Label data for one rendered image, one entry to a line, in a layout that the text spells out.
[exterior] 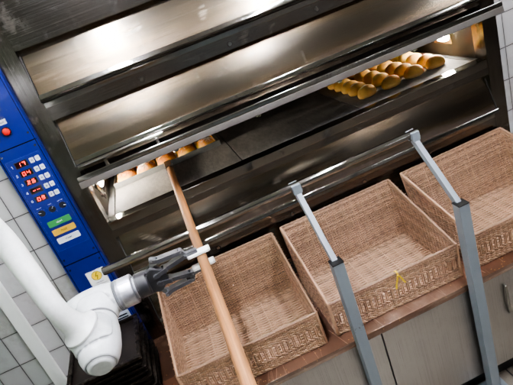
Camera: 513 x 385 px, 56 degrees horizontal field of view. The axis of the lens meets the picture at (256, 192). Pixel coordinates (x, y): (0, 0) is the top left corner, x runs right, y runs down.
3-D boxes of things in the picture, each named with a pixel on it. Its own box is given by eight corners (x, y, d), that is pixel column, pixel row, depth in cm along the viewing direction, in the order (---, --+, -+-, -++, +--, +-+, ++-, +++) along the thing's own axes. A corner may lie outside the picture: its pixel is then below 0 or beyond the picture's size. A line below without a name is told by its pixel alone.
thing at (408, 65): (313, 85, 277) (311, 76, 274) (385, 55, 282) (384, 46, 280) (362, 101, 221) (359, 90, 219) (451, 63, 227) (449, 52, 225)
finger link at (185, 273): (156, 283, 138) (158, 286, 138) (195, 273, 140) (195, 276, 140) (156, 276, 141) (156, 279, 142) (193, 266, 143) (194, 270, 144)
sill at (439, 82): (112, 225, 201) (108, 218, 199) (479, 66, 222) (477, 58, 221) (111, 231, 195) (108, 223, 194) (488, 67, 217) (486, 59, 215)
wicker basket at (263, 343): (178, 330, 217) (153, 282, 206) (291, 279, 223) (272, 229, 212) (190, 410, 173) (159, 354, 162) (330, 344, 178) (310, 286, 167)
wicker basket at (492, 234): (408, 222, 231) (396, 172, 220) (506, 176, 238) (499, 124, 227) (478, 270, 187) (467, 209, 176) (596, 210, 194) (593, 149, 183)
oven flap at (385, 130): (136, 274, 203) (116, 231, 202) (494, 113, 225) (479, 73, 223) (134, 276, 199) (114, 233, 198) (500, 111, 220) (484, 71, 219)
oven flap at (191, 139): (81, 189, 172) (88, 181, 191) (504, 11, 193) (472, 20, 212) (78, 183, 171) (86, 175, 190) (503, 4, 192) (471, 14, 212)
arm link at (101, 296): (124, 296, 145) (127, 326, 134) (75, 318, 143) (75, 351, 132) (108, 271, 139) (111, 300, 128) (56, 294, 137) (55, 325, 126)
